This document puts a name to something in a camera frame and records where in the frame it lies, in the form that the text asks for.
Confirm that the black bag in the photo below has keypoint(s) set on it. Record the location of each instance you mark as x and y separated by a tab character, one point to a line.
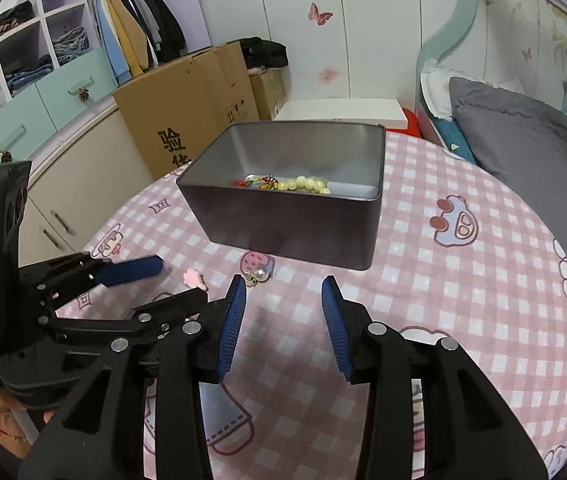
10	19

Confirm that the row of hanging clothes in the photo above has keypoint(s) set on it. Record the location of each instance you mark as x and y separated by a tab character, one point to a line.
133	25

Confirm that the grey blanket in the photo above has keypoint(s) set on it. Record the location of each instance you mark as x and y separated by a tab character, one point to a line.
523	150

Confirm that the black cloth bundle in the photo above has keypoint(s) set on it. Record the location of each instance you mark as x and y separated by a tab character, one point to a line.
263	52

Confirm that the small cardboard box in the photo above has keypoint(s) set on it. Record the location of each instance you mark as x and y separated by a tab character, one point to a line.
266	92

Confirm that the white teal bed frame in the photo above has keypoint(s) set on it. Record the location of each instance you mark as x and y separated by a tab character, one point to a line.
431	132

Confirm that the pink checked cartoon tablecloth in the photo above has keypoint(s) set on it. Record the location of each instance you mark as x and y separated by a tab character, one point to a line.
463	285

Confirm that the person's left hand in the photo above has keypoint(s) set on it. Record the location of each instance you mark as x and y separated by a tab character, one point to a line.
0	410

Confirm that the white cabinet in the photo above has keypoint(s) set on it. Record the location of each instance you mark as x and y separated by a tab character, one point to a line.
93	170

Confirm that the pink butterfly wall sticker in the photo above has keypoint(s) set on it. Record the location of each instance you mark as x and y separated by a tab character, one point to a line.
321	14

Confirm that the pearl earring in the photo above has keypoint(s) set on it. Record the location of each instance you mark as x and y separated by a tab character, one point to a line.
262	275

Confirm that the teal drawer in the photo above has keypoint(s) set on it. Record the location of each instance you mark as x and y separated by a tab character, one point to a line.
78	85
8	132

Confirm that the large cardboard box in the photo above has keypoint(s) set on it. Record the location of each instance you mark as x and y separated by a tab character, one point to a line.
178	110

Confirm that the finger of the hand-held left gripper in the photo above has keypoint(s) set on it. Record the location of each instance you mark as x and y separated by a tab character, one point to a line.
173	307
133	267

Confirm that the pink flower hair clip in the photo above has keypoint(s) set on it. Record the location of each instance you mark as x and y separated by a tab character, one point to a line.
196	279

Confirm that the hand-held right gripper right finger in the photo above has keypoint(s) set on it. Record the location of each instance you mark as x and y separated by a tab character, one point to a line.
336	330

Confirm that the white pillow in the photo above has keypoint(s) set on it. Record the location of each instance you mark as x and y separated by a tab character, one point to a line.
436	90

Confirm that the red ottoman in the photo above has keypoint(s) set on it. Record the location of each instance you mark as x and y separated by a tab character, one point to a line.
412	122

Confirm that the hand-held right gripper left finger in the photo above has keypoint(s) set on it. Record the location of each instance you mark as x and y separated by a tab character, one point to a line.
231	330

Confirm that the silver metal tin box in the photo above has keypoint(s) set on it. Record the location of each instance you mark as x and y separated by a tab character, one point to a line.
288	235

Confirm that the small butterfly wall sticker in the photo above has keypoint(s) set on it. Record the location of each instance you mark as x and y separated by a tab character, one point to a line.
527	54

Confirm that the white board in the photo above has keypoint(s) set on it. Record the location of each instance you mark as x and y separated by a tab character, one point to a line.
338	109

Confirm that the teal quilted blanket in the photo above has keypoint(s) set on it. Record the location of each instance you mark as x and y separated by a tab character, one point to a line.
451	135

